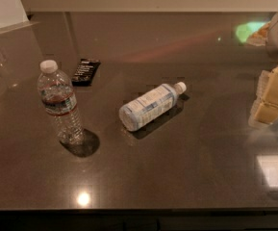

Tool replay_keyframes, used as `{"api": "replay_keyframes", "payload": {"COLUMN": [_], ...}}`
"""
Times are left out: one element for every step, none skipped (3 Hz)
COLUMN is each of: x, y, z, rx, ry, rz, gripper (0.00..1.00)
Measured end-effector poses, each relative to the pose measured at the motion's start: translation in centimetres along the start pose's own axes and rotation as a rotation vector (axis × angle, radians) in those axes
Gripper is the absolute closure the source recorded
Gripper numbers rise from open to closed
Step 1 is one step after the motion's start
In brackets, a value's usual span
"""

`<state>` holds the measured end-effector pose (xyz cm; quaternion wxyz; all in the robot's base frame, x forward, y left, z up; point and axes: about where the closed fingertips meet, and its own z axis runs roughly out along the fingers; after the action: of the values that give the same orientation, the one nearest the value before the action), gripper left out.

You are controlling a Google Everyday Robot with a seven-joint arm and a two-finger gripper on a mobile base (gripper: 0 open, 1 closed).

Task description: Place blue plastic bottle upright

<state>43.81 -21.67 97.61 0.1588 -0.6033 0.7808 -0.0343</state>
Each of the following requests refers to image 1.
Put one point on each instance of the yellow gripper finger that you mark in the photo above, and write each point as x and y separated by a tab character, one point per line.
267	90
262	115

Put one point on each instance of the blue label plastic bottle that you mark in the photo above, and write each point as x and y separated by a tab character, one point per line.
142	110

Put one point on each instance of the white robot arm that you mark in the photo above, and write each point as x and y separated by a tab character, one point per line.
267	36

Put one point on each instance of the clear red label water bottle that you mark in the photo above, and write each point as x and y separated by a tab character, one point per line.
59	100

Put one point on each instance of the black snack bar wrapper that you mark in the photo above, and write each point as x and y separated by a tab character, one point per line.
85	72

